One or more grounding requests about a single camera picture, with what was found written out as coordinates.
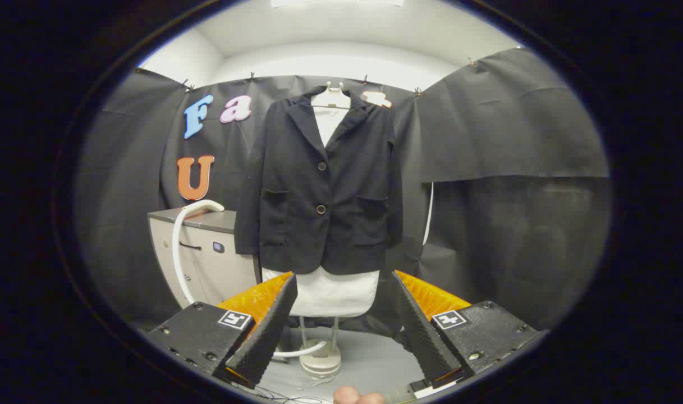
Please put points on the beige cabinet with grey top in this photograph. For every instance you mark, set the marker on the beige cabinet with grey top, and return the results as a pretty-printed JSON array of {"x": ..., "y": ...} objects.
[{"x": 218, "y": 269}]

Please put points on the white steamer base stand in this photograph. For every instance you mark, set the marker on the white steamer base stand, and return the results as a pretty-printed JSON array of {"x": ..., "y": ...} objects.
[{"x": 320, "y": 362}]

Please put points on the white ironing board form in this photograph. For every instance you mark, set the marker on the white ironing board form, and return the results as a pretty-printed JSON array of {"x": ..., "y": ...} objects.
[{"x": 330, "y": 294}]

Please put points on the black blazer jacket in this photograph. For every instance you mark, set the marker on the black blazer jacket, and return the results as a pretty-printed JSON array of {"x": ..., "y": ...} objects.
[{"x": 296, "y": 196}]

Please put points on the white plastic hanger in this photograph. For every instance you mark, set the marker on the white plastic hanger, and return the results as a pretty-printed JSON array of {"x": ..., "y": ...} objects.
[{"x": 330, "y": 100}]

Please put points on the black backdrop cloth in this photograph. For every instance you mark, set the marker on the black backdrop cloth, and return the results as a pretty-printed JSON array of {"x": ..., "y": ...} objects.
[{"x": 487, "y": 140}]

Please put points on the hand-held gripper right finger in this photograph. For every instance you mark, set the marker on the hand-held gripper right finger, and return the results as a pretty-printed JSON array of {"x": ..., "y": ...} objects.
[{"x": 425, "y": 336}]

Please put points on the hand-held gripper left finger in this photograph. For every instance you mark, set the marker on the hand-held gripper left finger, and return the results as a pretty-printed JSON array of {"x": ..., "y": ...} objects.
[{"x": 265, "y": 336}]

